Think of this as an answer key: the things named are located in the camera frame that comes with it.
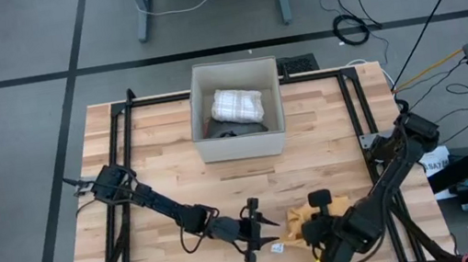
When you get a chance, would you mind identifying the black aluminium table frame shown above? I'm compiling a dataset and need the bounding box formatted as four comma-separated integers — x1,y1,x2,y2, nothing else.
42,43,462,262

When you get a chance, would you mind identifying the black perforated floor panel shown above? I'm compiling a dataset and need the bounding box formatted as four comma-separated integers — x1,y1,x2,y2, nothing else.
274,51,322,78

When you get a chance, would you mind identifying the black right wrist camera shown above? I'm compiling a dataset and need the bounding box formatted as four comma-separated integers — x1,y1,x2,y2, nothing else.
306,188,336,222

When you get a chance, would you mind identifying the white paper sheet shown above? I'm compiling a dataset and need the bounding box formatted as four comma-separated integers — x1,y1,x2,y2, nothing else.
417,143,457,203

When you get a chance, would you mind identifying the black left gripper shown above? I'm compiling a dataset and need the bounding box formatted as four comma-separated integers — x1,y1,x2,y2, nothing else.
219,192,287,262

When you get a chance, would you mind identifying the coiled black cable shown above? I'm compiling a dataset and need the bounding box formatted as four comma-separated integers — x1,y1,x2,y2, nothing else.
329,10,373,50

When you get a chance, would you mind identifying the white checked towel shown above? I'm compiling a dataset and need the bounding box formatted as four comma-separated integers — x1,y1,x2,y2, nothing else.
208,82,268,131

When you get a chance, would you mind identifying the grey desk leg frame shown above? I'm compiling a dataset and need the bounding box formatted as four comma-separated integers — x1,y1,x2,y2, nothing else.
128,0,300,49

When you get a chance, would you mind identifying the grey metal base plate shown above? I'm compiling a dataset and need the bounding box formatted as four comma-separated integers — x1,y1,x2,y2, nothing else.
67,174,98,197
359,131,384,151

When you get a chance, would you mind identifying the yellow towel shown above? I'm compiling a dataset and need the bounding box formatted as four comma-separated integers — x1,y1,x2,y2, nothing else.
272,194,358,255

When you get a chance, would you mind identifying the yellow cable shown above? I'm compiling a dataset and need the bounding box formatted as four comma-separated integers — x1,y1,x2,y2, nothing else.
383,23,468,93

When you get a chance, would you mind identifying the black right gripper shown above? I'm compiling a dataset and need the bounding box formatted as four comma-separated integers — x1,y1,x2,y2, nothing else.
298,209,366,262

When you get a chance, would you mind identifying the beige fabric box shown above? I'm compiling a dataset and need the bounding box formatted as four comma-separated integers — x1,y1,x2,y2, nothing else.
181,52,292,168

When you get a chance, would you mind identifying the grey towel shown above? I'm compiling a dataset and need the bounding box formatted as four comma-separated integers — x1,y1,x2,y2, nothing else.
203,110,271,142

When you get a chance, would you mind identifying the white label card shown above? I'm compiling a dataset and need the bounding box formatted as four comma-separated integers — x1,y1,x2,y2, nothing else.
268,242,287,256

